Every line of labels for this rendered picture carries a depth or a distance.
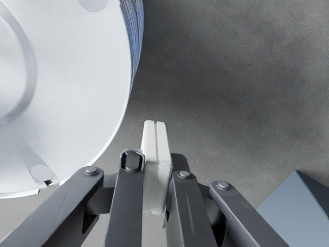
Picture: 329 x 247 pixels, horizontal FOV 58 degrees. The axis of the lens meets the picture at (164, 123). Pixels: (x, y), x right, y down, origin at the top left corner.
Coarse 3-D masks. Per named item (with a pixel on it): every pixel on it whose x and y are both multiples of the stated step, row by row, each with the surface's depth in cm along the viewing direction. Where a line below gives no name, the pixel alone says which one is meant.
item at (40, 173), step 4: (32, 168) 30; (36, 168) 30; (40, 168) 30; (44, 168) 30; (48, 168) 30; (32, 172) 30; (36, 172) 30; (40, 172) 30; (44, 172) 30; (48, 172) 30; (52, 172) 30; (32, 176) 30; (36, 176) 30; (40, 176) 30; (44, 176) 30; (48, 176) 30; (52, 176) 30; (40, 180) 30; (44, 180) 30
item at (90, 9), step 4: (80, 0) 23; (84, 0) 23; (88, 0) 23; (92, 0) 23; (96, 0) 23; (100, 0) 23; (104, 0) 23; (84, 4) 23; (88, 4) 23; (92, 4) 23; (96, 4) 23; (100, 4) 23; (104, 4) 23; (88, 8) 23; (92, 8) 23; (96, 8) 23; (100, 8) 23
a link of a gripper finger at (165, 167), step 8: (160, 128) 20; (160, 136) 18; (160, 144) 17; (168, 144) 18; (160, 152) 16; (168, 152) 16; (160, 160) 15; (168, 160) 15; (160, 168) 15; (168, 168) 15; (160, 176) 15; (168, 176) 15; (160, 184) 15; (168, 184) 15; (160, 192) 15; (152, 200) 15; (160, 200) 15; (152, 208) 16; (160, 208) 16
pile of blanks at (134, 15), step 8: (128, 0) 28; (136, 0) 34; (128, 8) 26; (136, 8) 33; (128, 16) 26; (136, 16) 32; (128, 24) 25; (136, 24) 30; (136, 32) 30; (136, 40) 30; (136, 48) 30; (136, 56) 31; (136, 64) 32
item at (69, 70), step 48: (0, 0) 22; (48, 0) 23; (0, 48) 24; (48, 48) 24; (96, 48) 24; (0, 96) 25; (48, 96) 26; (96, 96) 26; (0, 144) 28; (48, 144) 28; (96, 144) 29; (0, 192) 31
